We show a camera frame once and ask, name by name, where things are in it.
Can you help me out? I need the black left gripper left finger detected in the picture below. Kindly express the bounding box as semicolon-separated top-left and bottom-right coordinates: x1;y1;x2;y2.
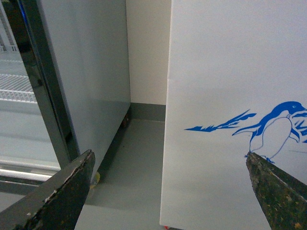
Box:
0;149;95;230

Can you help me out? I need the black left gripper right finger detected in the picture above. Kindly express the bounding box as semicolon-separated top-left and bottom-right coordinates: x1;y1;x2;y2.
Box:
246;152;307;230

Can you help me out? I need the fridge caster wheel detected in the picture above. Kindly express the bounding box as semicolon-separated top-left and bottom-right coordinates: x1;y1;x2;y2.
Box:
121;114;129;128

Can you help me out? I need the grey upright display fridge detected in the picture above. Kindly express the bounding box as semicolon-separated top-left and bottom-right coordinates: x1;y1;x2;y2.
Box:
0;0;130;195

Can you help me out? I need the yellow floor debris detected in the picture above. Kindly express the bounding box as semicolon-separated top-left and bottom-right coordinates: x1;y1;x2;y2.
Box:
90;172;101;189

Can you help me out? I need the white blue chest freezer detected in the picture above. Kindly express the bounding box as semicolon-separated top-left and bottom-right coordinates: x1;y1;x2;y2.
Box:
160;0;307;230

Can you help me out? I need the white wire fridge shelf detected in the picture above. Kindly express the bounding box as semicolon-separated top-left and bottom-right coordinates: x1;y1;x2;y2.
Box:
0;74;37;104

